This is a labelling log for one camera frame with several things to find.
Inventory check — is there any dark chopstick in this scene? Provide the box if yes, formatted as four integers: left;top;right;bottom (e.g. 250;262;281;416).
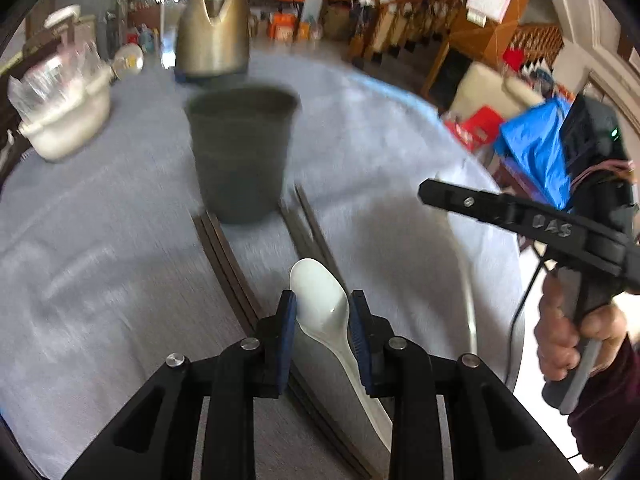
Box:
278;202;324;263
192;211;264;336
201;211;266;332
294;183;348;290

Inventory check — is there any small white fan heater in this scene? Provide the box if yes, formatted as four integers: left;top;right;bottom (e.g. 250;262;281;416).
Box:
111;44;144;80

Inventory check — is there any grey table cloth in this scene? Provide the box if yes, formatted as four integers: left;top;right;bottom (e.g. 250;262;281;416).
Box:
0;52;526;480

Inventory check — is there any cream cushioned chair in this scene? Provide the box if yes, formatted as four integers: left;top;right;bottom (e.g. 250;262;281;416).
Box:
447;62;547;122

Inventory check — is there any white plastic spoon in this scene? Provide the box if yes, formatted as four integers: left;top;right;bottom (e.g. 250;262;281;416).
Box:
288;258;393;451

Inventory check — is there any brass electric kettle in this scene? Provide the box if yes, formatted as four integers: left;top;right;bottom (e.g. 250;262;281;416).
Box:
175;0;250;80

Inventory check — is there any right hand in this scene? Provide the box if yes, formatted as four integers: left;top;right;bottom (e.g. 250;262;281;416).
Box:
535;274;628;382

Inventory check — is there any wooden stair railing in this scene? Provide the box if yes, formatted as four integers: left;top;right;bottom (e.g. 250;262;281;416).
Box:
346;0;464;62

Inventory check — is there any dark wooden table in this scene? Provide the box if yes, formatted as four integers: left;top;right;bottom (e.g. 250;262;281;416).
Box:
247;0;306;41

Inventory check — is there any dark grey utensil holder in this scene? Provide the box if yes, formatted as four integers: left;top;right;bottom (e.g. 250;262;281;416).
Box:
184;84;300;224

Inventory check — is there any white bowl with plastic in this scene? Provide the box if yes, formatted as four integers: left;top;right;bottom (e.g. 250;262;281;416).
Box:
8;41;112;162

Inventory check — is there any blue plastic bag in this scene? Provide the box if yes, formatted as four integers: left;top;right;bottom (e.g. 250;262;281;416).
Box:
494;96;570;209

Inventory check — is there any black cable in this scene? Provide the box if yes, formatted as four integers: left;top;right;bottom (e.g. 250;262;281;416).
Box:
502;242;549;391

